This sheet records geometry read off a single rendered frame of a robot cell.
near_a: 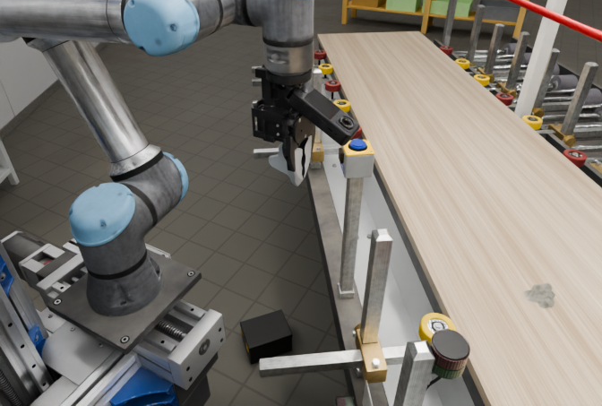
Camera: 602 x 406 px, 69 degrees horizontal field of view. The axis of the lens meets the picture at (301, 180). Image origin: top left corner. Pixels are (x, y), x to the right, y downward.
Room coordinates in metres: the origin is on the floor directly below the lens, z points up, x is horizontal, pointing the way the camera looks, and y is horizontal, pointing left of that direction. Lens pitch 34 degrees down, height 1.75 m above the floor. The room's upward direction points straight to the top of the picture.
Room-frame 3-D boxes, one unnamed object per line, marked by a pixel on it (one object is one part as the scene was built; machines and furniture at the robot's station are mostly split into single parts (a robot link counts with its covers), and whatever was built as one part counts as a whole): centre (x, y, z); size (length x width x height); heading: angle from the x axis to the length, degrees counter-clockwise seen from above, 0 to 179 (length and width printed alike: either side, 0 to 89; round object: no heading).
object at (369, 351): (0.65, -0.17, 0.81); 0.14 x 0.06 x 0.05; 6
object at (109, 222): (0.65, 0.37, 1.20); 0.13 x 0.12 x 0.14; 159
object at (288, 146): (0.63, 0.01, 1.40); 0.05 x 0.02 x 0.09; 152
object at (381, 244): (0.68, -0.16, 0.93); 0.04 x 0.04 x 0.48; 6
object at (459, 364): (0.43, -0.24, 1.13); 0.06 x 0.06 x 0.02
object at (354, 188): (0.94, -0.14, 0.93); 0.05 x 0.05 x 0.45; 6
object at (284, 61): (0.65, 0.02, 1.54); 0.08 x 0.08 x 0.05
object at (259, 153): (1.63, -0.02, 0.80); 0.44 x 0.03 x 0.04; 96
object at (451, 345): (0.43, -0.24, 1.04); 0.06 x 0.06 x 0.22; 6
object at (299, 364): (0.63, -0.12, 0.81); 0.44 x 0.03 x 0.04; 96
